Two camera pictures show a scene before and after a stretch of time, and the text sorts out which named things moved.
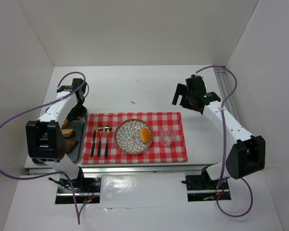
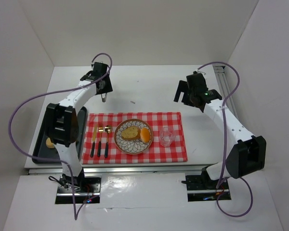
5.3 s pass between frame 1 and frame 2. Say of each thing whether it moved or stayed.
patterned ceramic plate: stayed
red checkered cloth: stayed
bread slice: moved
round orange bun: stayed
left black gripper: moved
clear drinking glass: stayed
